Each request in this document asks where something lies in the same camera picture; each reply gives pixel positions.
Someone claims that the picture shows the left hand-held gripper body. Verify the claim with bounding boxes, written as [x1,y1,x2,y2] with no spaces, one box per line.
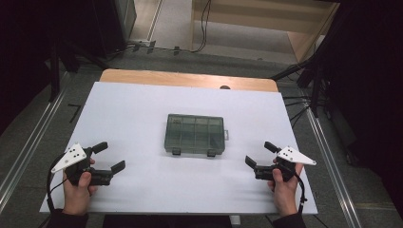
[50,142,114,187]

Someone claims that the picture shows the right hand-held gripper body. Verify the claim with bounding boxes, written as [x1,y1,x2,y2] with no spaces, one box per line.
[254,145,317,183]

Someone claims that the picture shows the grey transparent compartment box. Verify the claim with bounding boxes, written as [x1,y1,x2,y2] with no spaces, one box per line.
[163,113,230,158]

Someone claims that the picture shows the person's right hand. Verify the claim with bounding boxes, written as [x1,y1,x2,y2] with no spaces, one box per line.
[267,161,305,218]

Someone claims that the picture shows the person's left hand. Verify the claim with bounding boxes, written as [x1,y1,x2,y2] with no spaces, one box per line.
[61,158,99,217]

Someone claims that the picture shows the white table sheet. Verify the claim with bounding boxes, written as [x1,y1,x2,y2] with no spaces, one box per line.
[39,81,318,216]

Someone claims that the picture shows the black metal stand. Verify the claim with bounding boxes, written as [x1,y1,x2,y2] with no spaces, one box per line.
[270,6,350,118]
[47,37,108,103]

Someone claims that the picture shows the power strip with plugs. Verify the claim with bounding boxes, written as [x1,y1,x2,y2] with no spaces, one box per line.
[127,38,182,55]

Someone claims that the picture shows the dark cabinet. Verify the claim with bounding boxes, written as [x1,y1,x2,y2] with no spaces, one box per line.
[91,0,138,60]

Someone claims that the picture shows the wooden shelf unit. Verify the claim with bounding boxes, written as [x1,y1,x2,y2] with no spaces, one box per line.
[189,0,340,63]

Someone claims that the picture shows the metal floor rail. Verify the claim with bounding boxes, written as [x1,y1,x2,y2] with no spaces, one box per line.
[298,89,362,228]
[0,70,70,212]

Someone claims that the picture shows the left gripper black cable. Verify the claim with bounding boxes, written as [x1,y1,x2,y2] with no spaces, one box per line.
[47,153,69,213]

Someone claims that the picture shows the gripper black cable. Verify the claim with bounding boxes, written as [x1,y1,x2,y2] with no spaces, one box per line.
[47,153,69,213]
[294,174,308,215]

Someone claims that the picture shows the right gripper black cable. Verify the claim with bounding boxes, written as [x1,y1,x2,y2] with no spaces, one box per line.
[294,174,308,215]

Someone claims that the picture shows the black floor cables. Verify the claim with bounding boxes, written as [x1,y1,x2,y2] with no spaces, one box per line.
[281,94,313,127]

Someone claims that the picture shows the hanging black cables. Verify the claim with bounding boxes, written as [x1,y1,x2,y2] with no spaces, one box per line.
[191,0,213,53]

